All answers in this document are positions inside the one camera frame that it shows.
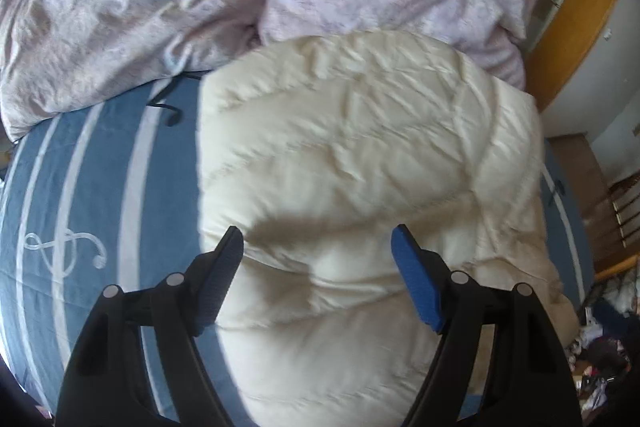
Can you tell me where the wooden chair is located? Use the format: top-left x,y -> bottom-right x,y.
592,174 -> 640,280

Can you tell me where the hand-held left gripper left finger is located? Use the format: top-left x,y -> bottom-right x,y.
55,226 -> 245,427

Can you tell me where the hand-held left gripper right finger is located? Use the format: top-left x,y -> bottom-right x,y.
391,224 -> 584,427

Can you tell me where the pile of mixed clothes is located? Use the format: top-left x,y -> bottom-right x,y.
565,267 -> 640,427

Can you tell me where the bed with blue striped sheet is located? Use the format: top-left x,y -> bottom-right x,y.
0,77 -> 598,427

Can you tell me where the cream quilted puffer jacket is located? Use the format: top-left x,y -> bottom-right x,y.
196,32 -> 577,427

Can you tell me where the thin black cable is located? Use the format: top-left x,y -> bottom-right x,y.
148,73 -> 213,128

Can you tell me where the lilac floral duvet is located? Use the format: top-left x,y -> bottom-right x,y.
0,0 -> 543,142

